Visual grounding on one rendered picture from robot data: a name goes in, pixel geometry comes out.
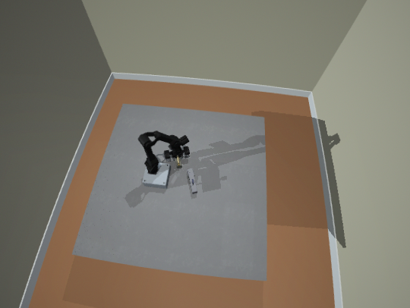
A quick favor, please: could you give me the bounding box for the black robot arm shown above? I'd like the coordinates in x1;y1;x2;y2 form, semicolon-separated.
138;130;189;174

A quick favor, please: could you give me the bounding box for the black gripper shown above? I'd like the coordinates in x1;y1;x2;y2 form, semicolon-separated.
164;146;190;159

